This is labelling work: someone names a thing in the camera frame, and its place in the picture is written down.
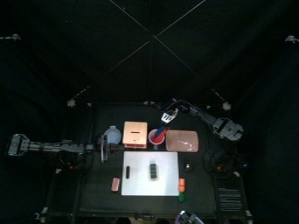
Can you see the black label with white text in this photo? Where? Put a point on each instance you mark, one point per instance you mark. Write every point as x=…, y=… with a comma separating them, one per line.
x=229, y=197

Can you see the small black round object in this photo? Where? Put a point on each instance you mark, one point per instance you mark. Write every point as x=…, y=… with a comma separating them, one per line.
x=187, y=165

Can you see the grey bowl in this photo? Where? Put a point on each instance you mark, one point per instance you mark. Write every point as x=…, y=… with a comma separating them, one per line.
x=112, y=135

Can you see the small grey device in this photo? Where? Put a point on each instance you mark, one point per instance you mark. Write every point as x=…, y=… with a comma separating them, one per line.
x=187, y=217

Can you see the grey frame clamp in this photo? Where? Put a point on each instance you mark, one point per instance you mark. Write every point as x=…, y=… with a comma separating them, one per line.
x=70, y=102
x=289, y=38
x=13, y=37
x=225, y=106

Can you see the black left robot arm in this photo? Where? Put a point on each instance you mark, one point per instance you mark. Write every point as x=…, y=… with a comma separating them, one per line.
x=46, y=145

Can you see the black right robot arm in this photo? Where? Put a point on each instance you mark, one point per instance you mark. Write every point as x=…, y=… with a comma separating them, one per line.
x=227, y=128

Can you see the red wooden box with knob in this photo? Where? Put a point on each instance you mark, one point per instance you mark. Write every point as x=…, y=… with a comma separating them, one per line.
x=134, y=134

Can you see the toy sushi roll block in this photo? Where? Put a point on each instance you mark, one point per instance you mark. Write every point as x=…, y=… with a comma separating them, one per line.
x=153, y=172

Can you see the blue plastic utensil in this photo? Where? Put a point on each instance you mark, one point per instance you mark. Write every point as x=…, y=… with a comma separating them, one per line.
x=159, y=133

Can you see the pink rectangular toy block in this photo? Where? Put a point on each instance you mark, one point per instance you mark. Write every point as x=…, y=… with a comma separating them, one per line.
x=114, y=184

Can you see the white cutting board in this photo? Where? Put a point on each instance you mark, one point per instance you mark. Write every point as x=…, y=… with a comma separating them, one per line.
x=140, y=186

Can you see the brown square plate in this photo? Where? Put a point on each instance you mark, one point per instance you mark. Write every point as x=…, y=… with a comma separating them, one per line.
x=181, y=141

